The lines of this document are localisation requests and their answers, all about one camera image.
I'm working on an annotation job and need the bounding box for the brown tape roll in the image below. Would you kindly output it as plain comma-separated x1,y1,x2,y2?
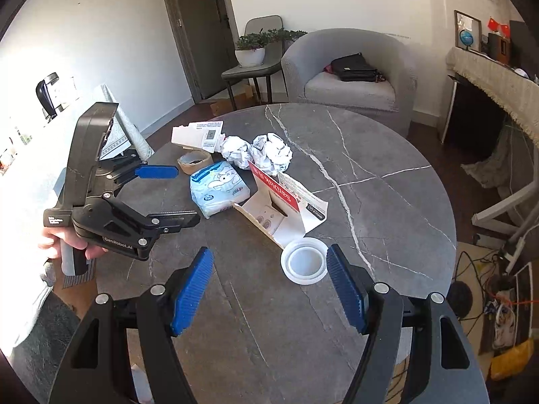
177,149,214,175

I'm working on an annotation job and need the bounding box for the blue white tissue pack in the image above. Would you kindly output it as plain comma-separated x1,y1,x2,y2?
190,161,250,219

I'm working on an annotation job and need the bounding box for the white plastic lid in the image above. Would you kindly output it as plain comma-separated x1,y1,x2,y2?
281,237,328,285

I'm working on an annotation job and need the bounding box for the white cardboard box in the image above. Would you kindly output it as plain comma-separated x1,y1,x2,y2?
171,121,226,153

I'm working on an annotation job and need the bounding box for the white paper ball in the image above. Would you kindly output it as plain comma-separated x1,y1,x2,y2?
220,136,253,170

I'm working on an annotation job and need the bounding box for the red SanDisk cardboard package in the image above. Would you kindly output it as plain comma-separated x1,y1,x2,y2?
234,162,328,249

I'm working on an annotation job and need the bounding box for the person's left hand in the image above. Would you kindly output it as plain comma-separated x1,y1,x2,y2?
38,226,110,261

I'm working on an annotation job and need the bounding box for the round dark marble table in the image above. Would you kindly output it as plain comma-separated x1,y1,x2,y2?
97,104,457,403

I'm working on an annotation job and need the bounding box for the cardboard box on floor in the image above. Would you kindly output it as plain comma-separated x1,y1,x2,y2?
210,85,258,117

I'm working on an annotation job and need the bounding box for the grey door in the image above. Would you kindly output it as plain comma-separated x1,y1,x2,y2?
164,0,236,103

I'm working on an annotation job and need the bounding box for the potted green plant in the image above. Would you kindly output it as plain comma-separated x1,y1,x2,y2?
235,28,306,68

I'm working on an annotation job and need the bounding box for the grey dining chair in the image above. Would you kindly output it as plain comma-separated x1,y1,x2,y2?
221,15,284,110

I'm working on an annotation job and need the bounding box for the grey tub armchair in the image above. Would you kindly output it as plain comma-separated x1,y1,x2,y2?
281,28,417,137

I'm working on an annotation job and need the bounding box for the black bag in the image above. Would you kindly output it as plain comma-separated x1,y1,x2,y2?
330,53,385,83

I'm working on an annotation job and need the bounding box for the beige fringed desk cloth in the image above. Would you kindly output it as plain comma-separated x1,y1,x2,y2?
446,46,539,146

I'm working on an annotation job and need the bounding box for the small blue globe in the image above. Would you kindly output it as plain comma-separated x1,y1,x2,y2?
458,29,474,49

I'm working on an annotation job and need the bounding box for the wooden picture frame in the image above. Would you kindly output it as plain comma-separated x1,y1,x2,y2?
454,10,482,52

